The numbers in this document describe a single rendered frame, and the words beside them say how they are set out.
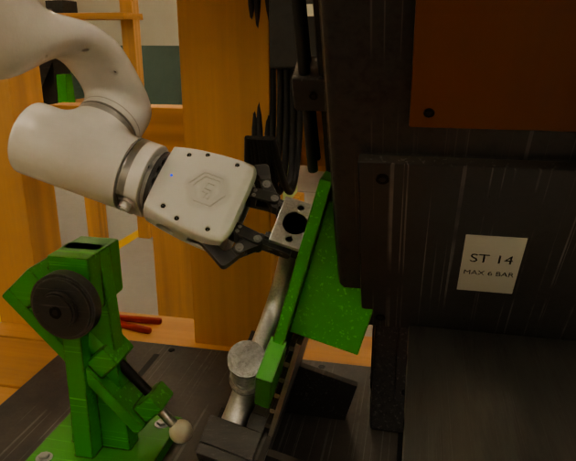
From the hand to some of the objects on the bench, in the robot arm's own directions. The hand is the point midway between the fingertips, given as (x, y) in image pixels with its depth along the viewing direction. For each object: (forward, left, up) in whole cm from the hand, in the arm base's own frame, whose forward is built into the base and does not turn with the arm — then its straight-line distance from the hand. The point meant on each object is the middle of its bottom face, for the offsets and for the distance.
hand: (288, 230), depth 65 cm
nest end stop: (-12, +3, -26) cm, 29 cm away
